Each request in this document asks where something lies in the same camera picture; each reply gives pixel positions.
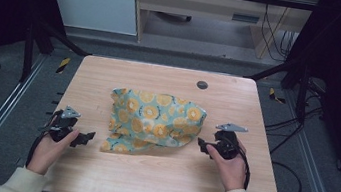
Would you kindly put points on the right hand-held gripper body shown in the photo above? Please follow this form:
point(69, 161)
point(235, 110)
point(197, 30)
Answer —
point(227, 146)

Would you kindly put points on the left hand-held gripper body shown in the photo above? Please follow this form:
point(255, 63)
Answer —
point(65, 124)

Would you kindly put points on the teal cloth with orange circles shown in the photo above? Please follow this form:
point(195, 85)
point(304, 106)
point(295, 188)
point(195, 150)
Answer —
point(151, 120)

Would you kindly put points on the person's right hand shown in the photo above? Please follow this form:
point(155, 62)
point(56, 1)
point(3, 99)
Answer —
point(231, 173)

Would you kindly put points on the person's left hand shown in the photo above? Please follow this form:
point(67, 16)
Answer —
point(46, 154)

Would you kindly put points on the grey round table grommet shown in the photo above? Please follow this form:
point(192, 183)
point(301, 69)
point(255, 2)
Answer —
point(202, 85)

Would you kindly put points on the light wooden desk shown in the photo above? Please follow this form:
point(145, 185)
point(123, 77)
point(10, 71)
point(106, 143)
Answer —
point(204, 8)

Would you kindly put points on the black frame stand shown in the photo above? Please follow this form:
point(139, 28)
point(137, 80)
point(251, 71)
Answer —
point(295, 76)
point(30, 49)

